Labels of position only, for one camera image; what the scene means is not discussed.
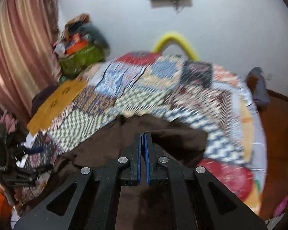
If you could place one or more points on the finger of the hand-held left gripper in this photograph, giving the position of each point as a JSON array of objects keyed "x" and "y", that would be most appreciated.
[
  {"x": 31, "y": 173},
  {"x": 31, "y": 150}
]

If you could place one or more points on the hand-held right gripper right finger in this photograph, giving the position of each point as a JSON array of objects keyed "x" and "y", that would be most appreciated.
[{"x": 147, "y": 163}]

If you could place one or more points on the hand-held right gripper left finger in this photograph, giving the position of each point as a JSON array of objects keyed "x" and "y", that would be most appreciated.
[{"x": 139, "y": 163}]

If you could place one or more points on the brown cloth garment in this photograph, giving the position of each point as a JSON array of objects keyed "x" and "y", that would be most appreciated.
[{"x": 180, "y": 136}]

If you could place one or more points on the pink cloth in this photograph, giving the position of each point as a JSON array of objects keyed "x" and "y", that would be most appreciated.
[{"x": 9, "y": 122}]

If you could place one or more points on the dark purple cloth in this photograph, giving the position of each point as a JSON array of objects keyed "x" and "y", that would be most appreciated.
[{"x": 44, "y": 98}]

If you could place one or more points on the patchwork printed blanket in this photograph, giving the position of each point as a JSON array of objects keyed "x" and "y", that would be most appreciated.
[{"x": 134, "y": 88}]

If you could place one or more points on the pink striped curtain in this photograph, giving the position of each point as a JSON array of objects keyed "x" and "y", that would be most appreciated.
[{"x": 19, "y": 48}]

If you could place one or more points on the green patterned bag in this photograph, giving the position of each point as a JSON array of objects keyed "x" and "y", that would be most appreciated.
[{"x": 81, "y": 57}]

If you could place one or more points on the orange red packet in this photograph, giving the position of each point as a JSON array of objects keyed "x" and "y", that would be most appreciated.
[{"x": 75, "y": 44}]

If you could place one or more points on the yellow curved tube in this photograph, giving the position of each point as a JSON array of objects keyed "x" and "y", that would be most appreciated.
[{"x": 175, "y": 37}]

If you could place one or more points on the grey cloth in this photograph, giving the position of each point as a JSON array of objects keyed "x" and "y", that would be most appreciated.
[{"x": 94, "y": 34}]

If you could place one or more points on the blue-grey hanging cloth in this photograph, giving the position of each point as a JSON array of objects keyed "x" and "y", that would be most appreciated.
[{"x": 258, "y": 88}]

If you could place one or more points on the brown wooden door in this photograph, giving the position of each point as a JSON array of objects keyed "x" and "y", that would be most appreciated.
[{"x": 278, "y": 136}]

